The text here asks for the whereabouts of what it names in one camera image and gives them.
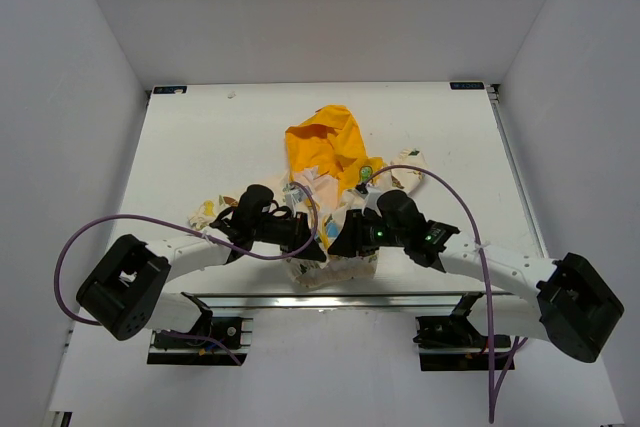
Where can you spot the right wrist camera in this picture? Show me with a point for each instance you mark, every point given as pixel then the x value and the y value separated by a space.
pixel 366 197

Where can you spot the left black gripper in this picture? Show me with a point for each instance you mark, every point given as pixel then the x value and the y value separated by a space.
pixel 298 235

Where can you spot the yellow cream dinosaur print jacket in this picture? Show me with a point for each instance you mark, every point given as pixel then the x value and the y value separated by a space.
pixel 327 154

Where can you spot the right blue table label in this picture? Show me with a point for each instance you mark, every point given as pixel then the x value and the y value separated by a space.
pixel 466 85

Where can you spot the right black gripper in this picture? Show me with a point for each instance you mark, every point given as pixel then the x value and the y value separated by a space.
pixel 346 244

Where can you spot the left blue table label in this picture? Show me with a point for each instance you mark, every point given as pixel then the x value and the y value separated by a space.
pixel 169 90

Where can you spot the aluminium table front rail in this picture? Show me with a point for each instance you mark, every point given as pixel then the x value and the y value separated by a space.
pixel 410 302

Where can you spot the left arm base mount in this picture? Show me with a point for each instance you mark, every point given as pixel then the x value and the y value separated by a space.
pixel 185 331

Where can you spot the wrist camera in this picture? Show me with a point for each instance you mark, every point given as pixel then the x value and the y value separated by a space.
pixel 294 196
pixel 366 197

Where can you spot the blue table label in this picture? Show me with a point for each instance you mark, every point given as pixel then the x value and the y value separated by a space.
pixel 169 90
pixel 466 85

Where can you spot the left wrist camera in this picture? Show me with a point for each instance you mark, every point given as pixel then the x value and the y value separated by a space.
pixel 294 196

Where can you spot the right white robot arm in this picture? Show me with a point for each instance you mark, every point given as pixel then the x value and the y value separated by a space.
pixel 563 301

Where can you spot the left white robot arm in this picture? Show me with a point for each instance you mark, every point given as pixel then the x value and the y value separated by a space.
pixel 125 292

